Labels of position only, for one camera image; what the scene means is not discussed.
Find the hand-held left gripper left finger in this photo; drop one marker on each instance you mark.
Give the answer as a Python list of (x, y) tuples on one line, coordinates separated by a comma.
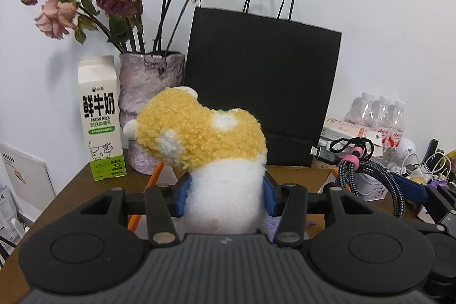
[(183, 197)]

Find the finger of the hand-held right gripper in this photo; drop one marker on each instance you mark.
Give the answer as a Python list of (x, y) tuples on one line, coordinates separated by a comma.
[(409, 186)]

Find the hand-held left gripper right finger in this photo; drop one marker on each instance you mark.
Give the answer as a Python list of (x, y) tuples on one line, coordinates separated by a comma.
[(270, 197)]

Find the red cardboard box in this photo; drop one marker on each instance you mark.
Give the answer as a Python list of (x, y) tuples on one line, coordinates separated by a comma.
[(302, 177)]

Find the yellow white plush sheep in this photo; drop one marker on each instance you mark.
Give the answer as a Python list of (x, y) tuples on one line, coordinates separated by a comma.
[(199, 133)]

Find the white round device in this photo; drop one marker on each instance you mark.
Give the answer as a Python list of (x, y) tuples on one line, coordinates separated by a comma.
[(403, 152)]

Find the clear water bottle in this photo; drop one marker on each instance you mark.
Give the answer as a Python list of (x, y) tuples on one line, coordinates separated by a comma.
[(359, 108), (397, 122), (381, 113)]

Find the white flat carton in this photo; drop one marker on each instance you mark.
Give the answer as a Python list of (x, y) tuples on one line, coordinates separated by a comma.
[(349, 129)]

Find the black paper bag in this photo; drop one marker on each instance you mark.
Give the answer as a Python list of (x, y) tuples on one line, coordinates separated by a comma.
[(260, 83)]

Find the white green milk carton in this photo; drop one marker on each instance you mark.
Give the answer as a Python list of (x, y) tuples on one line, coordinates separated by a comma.
[(99, 118)]

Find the purple mottled vase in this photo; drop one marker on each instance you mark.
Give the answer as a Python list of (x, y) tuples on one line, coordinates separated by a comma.
[(142, 86)]

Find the white booklet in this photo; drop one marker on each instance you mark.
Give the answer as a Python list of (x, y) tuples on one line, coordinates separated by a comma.
[(25, 175)]

